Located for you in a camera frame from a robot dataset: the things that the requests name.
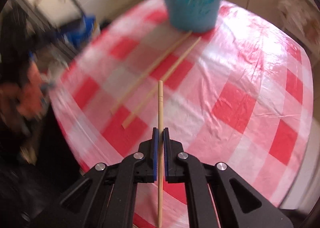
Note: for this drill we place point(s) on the orange cloth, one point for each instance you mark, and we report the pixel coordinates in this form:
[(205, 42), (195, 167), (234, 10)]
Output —
[(27, 92)]

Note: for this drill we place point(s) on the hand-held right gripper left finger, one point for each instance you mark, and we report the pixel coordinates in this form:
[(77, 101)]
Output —
[(155, 152)]

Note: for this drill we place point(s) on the teal floral cup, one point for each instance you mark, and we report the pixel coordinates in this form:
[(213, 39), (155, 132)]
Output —
[(192, 0)]

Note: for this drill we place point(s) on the red white checked tablecloth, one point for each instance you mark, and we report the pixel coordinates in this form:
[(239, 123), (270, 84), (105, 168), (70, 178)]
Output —
[(237, 105)]

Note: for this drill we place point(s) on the blue box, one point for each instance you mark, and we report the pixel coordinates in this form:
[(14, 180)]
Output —
[(80, 30)]

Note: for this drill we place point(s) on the wooden chopstick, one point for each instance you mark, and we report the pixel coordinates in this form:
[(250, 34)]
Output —
[(160, 102), (150, 73), (131, 119)]

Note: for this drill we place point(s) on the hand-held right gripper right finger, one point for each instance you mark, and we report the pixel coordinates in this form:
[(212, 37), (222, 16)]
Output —
[(166, 157)]

